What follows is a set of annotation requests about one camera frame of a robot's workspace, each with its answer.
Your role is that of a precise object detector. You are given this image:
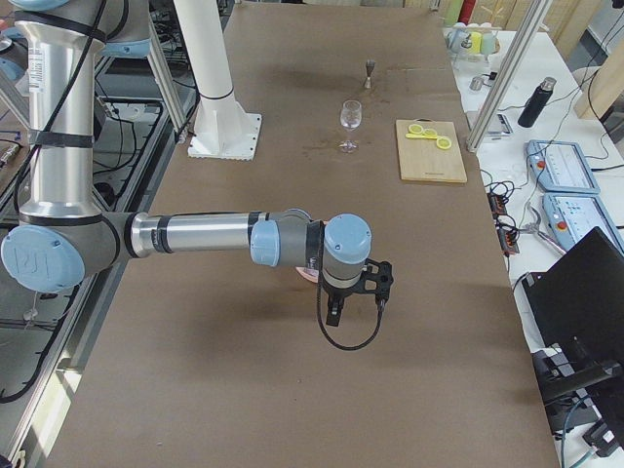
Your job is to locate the steel cocktail jigger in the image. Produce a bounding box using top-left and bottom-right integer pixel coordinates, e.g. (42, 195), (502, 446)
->
(363, 59), (376, 90)

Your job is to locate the blue teach pendant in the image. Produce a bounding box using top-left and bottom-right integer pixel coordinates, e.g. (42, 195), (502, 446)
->
(525, 139), (600, 194)
(542, 192), (623, 252)

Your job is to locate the pink bowl of ice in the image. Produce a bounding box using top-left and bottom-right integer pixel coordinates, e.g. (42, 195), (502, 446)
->
(295, 267), (319, 284)

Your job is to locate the white camera post base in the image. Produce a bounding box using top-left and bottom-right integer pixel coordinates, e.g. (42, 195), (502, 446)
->
(175, 0), (262, 161)

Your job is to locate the bamboo cutting board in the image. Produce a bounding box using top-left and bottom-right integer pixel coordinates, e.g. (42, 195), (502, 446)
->
(395, 119), (467, 183)

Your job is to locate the yellow cup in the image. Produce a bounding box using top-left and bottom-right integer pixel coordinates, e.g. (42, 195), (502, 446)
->
(467, 31), (483, 55)

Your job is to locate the clear wine glass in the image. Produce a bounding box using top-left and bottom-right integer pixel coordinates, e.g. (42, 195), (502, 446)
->
(339, 99), (363, 153)

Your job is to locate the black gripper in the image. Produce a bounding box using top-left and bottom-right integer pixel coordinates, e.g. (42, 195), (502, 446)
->
(324, 288), (349, 327)

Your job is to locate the aluminium frame post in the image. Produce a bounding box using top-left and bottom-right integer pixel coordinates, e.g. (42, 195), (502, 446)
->
(466, 0), (553, 153)

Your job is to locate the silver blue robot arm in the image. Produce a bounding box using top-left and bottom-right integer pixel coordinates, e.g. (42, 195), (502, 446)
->
(1, 1), (379, 326)

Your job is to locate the yellow lemon slice near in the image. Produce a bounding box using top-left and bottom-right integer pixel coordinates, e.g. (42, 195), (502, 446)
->
(436, 136), (452, 149)

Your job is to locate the black monitor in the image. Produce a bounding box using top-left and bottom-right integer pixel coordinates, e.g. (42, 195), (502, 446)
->
(524, 227), (623, 413)

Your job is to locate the small steel cup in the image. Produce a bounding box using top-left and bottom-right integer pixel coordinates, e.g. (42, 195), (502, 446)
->
(469, 76), (484, 93)

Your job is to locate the blue teach pendant near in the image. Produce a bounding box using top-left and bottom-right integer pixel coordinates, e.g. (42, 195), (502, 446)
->
(542, 192), (623, 252)

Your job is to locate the black water bottle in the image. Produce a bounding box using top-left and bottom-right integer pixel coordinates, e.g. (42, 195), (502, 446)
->
(518, 77), (557, 128)

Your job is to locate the blue teach pendant far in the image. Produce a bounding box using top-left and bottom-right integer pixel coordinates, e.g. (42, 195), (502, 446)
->
(525, 139), (600, 194)

